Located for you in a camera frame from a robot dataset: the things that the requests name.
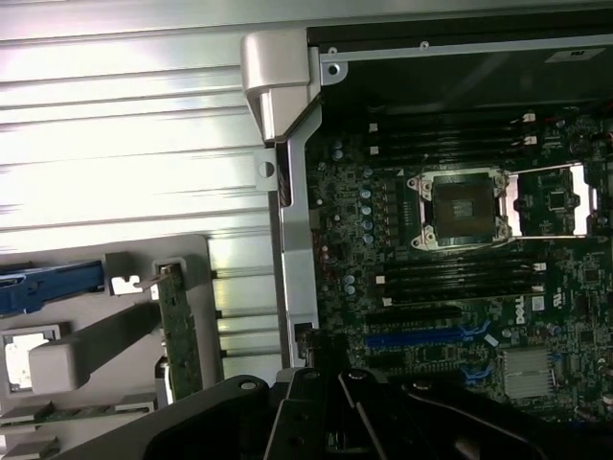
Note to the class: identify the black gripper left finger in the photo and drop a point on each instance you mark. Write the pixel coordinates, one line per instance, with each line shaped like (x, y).
(301, 421)

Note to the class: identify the silver open PC case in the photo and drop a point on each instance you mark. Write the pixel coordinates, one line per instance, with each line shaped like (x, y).
(297, 239)

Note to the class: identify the blue expansion slot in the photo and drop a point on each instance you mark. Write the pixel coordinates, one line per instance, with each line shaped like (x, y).
(412, 339)

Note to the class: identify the CPU socket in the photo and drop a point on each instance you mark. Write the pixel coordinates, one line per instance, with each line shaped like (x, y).
(460, 206)

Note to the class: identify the silver CPU chip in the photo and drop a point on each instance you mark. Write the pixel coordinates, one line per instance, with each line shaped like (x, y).
(21, 357)

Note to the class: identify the green Dell motherboard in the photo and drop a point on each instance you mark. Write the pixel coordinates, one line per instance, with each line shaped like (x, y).
(345, 201)

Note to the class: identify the green RAM stick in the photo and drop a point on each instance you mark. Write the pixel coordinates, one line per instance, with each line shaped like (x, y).
(96, 413)

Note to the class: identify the blue clip part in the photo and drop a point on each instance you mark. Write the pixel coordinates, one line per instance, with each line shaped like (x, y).
(43, 287)

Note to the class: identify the silver finned chipset heatsink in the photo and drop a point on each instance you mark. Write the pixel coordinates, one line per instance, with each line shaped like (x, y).
(526, 374)

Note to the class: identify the metal socket cover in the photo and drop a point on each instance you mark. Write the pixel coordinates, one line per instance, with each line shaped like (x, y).
(551, 199)

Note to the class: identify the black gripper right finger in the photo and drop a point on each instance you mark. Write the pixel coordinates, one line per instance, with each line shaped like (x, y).
(455, 417)

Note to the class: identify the RAM slot white clips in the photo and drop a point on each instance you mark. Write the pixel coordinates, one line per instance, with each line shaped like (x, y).
(450, 145)
(450, 122)
(460, 273)
(460, 294)

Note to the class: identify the grey plastic parts rack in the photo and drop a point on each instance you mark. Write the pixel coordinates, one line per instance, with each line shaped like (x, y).
(52, 359)

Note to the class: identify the black expansion slot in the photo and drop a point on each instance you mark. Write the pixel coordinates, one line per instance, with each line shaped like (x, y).
(412, 315)

